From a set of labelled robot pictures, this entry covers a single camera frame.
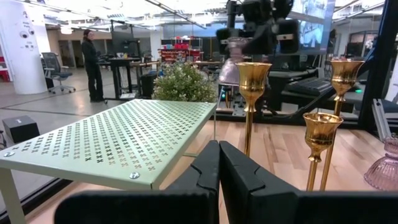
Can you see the red storage rack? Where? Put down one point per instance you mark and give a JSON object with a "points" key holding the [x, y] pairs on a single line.
{"points": [[178, 54]]}

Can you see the black desk monitor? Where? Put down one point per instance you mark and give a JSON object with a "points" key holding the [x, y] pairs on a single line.
{"points": [[124, 43]]}

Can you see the black waste bin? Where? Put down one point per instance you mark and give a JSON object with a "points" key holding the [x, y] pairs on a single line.
{"points": [[148, 85]]}

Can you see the artificial green plant black pot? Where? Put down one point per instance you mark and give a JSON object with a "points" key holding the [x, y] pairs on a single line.
{"points": [[183, 82]]}

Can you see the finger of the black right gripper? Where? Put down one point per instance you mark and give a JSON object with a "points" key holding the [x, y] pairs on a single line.
{"points": [[287, 35], [227, 35]]}

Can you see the silver aluminium bar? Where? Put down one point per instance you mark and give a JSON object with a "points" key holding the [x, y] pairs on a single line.
{"points": [[381, 115]]}

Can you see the green perforated metal shelf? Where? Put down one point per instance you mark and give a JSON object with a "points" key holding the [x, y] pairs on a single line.
{"points": [[124, 140]]}

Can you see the grey office chair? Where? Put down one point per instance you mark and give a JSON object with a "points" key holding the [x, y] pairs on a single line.
{"points": [[51, 63]]}

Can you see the white round pillar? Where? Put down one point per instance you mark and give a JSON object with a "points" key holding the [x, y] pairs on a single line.
{"points": [[21, 62]]}

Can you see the short gold candlestick holder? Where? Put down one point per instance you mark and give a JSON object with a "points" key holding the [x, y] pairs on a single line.
{"points": [[321, 130]]}

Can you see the tall gold candlestick holder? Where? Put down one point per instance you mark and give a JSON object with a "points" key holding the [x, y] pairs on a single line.
{"points": [[345, 77]]}

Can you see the black keyboard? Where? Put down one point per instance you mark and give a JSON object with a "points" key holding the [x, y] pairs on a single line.
{"points": [[311, 86]]}

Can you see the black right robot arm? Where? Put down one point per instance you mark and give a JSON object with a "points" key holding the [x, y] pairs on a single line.
{"points": [[283, 7]]}

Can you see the medium gold candlestick holder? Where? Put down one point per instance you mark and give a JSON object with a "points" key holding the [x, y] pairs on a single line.
{"points": [[252, 81]]}

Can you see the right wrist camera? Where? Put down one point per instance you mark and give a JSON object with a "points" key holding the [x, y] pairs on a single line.
{"points": [[258, 9]]}

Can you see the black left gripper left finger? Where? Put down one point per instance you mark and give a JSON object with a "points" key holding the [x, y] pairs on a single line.
{"points": [[186, 205]]}

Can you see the black box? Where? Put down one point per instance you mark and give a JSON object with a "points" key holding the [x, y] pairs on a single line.
{"points": [[20, 129]]}

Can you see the person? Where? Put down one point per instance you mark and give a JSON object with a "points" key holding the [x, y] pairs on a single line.
{"points": [[91, 62]]}

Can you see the large grey computer screen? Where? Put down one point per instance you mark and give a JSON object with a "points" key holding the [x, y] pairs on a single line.
{"points": [[314, 31]]}

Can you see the black standing desk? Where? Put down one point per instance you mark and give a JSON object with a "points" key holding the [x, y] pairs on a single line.
{"points": [[124, 59]]}

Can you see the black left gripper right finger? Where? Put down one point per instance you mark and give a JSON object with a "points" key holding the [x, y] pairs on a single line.
{"points": [[264, 205]]}

